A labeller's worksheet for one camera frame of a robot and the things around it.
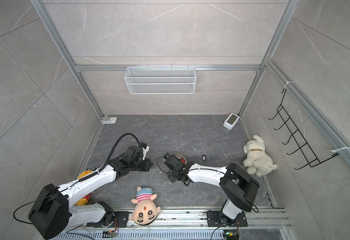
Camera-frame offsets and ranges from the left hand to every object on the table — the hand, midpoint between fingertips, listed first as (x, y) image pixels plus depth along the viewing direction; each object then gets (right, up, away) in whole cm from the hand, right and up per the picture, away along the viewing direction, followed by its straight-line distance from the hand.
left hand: (153, 160), depth 84 cm
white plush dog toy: (+60, 0, -1) cm, 60 cm away
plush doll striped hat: (-1, -20, -15) cm, 25 cm away
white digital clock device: (+55, +24, +27) cm, 66 cm away
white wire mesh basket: (+2, +52, +17) cm, 54 cm away
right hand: (+11, -7, +4) cm, 14 cm away
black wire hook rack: (+68, +7, -26) cm, 73 cm away
